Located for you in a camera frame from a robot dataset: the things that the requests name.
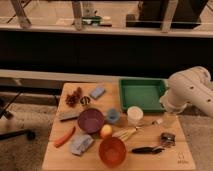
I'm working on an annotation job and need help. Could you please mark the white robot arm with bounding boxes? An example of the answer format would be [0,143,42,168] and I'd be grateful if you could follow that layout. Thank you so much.
[159,66,213,128]

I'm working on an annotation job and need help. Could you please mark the green plastic tray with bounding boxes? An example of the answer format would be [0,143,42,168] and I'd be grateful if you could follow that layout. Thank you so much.
[119,78,166,113]

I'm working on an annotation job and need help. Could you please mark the white plastic cup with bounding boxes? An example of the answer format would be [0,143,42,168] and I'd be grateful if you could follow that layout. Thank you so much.
[127,106,143,126]

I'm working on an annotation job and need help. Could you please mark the small blue cup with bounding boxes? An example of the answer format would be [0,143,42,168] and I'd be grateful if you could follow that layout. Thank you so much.
[106,109,120,124]

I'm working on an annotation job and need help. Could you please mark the yellow red apple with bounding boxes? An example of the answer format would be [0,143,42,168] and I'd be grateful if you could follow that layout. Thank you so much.
[100,124,113,138]

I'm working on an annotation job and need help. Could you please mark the orange bowl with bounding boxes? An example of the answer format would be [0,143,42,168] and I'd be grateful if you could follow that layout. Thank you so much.
[99,137,126,167]

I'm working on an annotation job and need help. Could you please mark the light blue sponge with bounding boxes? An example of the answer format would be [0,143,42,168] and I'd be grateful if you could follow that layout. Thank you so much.
[90,86,105,99]

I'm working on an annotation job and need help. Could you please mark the purple bowl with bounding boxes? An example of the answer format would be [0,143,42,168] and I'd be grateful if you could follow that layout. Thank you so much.
[78,108,105,133]

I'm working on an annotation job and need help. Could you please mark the wooden tabletop board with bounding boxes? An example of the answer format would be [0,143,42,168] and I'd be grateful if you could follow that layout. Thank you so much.
[42,83,196,171]

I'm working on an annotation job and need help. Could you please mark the black white striped ball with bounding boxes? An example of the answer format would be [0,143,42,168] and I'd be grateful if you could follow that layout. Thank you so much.
[80,96,91,106]

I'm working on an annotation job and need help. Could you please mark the crumpled blue cloth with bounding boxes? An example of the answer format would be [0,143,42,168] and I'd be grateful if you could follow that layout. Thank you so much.
[70,134,94,156]

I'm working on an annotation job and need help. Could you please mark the brown pine cone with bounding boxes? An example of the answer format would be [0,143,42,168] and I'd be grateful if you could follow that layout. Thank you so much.
[65,87,82,107]

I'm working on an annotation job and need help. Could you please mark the orange carrot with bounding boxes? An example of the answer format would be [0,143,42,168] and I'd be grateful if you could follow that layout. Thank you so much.
[54,127,76,148]

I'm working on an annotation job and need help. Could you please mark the grey rectangular block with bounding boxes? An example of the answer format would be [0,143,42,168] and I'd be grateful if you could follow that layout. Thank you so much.
[59,111,79,122]

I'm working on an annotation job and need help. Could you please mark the black office chair base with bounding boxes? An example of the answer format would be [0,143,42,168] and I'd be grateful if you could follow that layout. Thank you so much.
[0,93,36,141]

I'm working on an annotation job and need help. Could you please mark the black handled tool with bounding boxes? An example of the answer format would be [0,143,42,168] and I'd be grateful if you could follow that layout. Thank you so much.
[131,146,164,154]

